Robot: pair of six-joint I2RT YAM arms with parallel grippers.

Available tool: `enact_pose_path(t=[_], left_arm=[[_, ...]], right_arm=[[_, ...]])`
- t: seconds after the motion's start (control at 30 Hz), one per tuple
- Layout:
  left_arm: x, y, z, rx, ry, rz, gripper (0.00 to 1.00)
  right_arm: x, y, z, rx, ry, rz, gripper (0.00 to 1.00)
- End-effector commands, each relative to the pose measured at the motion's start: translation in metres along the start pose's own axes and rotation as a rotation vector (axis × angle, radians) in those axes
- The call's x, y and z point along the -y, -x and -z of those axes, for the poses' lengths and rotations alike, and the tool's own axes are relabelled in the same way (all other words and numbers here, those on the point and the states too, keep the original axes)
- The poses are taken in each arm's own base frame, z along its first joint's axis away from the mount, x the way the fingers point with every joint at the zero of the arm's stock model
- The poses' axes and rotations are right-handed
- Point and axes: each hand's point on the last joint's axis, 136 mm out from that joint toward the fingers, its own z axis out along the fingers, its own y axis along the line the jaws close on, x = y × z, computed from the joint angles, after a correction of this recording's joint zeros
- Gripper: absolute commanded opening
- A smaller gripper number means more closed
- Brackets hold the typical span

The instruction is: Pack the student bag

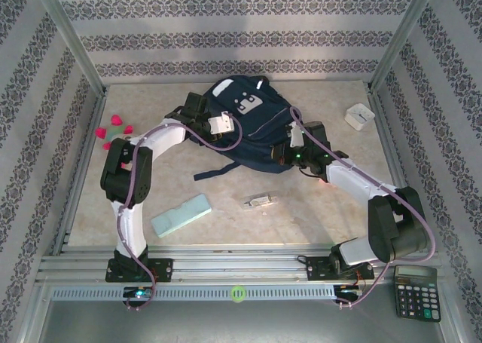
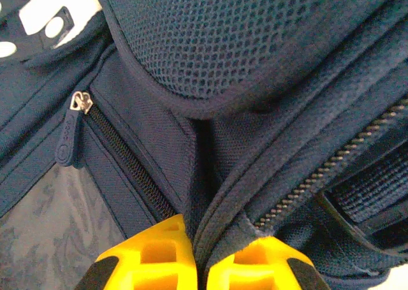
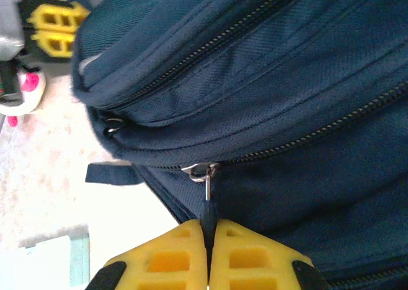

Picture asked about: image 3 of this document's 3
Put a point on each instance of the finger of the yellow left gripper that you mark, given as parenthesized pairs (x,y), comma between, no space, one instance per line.
(54,44)
(54,16)

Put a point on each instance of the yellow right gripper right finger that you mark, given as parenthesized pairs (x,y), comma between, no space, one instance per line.
(255,264)

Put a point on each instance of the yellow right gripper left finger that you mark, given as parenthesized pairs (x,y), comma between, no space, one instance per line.
(159,264)

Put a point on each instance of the light blue pencil case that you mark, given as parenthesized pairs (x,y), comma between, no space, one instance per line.
(79,258)

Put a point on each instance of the navy blue backpack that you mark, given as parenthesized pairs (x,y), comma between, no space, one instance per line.
(255,79)

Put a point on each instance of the white pink plush toy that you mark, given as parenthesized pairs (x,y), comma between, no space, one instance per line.
(35,98)

